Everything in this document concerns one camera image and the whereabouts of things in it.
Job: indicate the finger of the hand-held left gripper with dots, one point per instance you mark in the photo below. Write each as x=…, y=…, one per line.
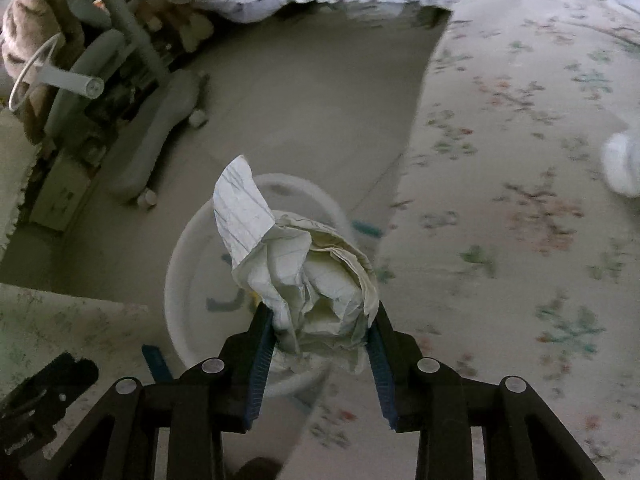
x=157, y=365
x=70, y=377

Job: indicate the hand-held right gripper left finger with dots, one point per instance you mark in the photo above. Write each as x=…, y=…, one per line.
x=256, y=375

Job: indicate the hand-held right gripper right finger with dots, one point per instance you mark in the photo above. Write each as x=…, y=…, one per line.
x=382, y=375

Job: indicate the white plastic bin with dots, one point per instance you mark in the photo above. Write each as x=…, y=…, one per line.
x=195, y=270

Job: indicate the lined paper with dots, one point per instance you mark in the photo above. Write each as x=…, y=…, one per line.
x=310, y=280

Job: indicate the floral floor cloth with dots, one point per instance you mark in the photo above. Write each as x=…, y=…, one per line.
x=50, y=325

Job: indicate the floral bed sheet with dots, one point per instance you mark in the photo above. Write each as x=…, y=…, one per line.
x=500, y=260

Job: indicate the cardboard box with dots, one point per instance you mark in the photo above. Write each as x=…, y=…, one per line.
x=60, y=195

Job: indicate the cream textured rug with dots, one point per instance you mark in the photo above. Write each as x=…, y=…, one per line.
x=12, y=185

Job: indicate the grey wheeled stand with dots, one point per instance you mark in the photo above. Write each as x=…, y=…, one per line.
x=150, y=135

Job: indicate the white crumpled paper ball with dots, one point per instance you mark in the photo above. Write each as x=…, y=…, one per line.
x=625, y=165

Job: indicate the beige plush toy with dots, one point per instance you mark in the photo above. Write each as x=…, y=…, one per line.
x=192, y=20

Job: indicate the brown plush blanket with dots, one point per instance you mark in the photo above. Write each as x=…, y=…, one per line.
x=25, y=20

